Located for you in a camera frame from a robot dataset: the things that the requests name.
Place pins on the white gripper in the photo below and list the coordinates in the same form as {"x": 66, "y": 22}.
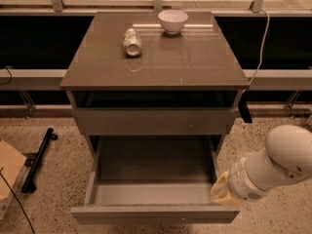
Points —
{"x": 241, "y": 180}

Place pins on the grey drawer cabinet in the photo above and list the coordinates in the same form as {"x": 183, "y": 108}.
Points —
{"x": 195, "y": 69}

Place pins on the grey drawer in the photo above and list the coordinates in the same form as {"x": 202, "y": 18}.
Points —
{"x": 130, "y": 122}
{"x": 153, "y": 180}

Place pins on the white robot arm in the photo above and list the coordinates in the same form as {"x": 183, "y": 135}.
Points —
{"x": 286, "y": 159}

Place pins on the black metal bar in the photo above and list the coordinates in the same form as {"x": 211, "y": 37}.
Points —
{"x": 29, "y": 185}

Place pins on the brown cardboard box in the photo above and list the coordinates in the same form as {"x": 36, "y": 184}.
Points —
{"x": 11, "y": 163}

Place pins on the grey top drawer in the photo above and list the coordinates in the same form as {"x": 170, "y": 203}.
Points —
{"x": 130, "y": 122}

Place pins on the white ceramic bowl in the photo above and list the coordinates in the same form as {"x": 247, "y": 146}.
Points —
{"x": 173, "y": 21}

